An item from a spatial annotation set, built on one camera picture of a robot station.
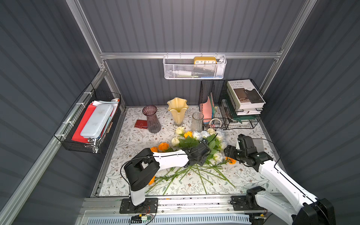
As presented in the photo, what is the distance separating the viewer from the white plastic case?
2.20 ft

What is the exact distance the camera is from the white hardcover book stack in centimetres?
91

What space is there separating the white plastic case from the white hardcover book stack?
29.7 inches
